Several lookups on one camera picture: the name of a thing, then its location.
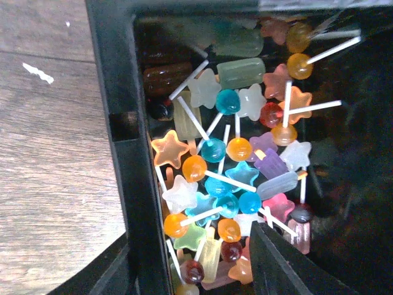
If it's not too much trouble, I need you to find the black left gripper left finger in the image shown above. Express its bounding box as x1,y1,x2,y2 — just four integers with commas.
49,234,132,294

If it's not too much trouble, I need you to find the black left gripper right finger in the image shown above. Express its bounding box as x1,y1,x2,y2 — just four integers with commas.
249,221,357,294

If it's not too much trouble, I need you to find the black candy bin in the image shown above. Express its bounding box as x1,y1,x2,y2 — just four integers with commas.
87,1,392,294

